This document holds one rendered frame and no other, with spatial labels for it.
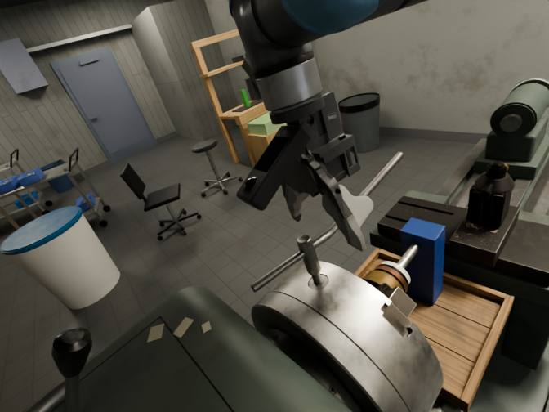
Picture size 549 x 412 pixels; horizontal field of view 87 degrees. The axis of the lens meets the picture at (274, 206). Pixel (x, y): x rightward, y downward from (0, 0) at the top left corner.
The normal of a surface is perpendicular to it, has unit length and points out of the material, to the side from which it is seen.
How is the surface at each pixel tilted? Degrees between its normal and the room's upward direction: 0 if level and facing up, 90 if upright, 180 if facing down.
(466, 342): 0
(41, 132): 90
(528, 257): 0
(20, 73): 90
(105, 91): 90
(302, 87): 85
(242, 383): 0
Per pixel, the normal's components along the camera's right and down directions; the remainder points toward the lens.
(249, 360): -0.14, -0.90
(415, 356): 0.40, -0.27
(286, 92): -0.21, 0.51
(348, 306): -0.05, -0.71
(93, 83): 0.61, 0.27
